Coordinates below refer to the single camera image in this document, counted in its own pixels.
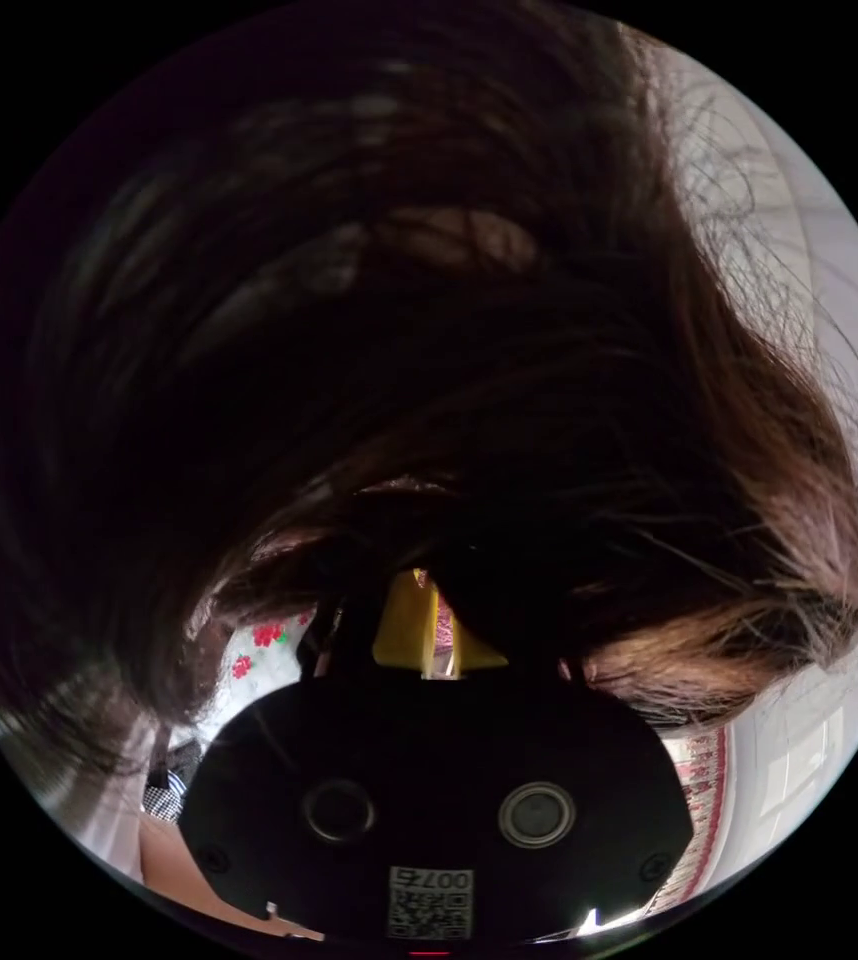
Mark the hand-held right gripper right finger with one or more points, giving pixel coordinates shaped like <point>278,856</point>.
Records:
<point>474,652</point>

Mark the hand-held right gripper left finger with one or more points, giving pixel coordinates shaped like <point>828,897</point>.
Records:
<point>403,630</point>

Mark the person's body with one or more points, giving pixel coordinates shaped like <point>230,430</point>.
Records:
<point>429,300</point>

